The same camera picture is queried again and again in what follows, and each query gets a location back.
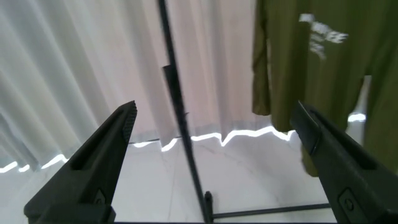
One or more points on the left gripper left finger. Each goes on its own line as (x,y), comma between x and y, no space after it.
(87,177)

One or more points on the black clothes rack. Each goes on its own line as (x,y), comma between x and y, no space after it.
(177,93)

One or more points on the white curtain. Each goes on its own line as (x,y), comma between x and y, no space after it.
(77,77)

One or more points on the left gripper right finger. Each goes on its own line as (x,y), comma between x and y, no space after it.
(348,177)

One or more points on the green printed shirt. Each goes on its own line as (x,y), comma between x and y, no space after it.
(295,87)

